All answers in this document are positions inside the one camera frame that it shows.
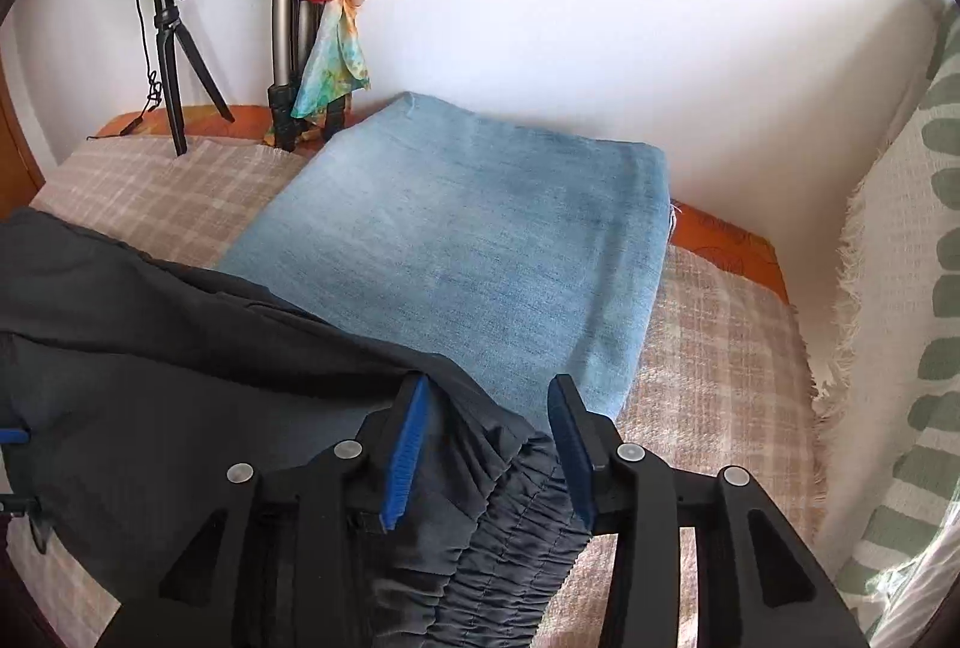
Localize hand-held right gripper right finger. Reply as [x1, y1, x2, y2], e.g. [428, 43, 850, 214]
[546, 374, 871, 648]

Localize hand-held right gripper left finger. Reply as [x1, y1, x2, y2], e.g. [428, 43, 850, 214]
[94, 374, 432, 648]

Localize black pants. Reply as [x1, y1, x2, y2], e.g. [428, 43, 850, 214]
[0, 207, 593, 648]

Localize beige plaid blanket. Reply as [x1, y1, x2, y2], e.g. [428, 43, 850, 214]
[0, 134, 826, 648]

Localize folded blue jeans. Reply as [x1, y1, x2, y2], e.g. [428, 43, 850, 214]
[214, 91, 672, 435]

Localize green leaf pattern pillow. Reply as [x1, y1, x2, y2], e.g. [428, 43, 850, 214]
[814, 7, 960, 648]

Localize small black tripod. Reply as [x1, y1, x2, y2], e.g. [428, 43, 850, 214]
[150, 0, 235, 158]

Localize folded silver tripod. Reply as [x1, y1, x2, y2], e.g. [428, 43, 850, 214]
[266, 0, 353, 152]

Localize wooden frame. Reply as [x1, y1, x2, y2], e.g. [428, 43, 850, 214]
[0, 40, 46, 206]

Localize black ring light cable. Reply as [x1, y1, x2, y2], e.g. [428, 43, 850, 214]
[90, 0, 166, 143]

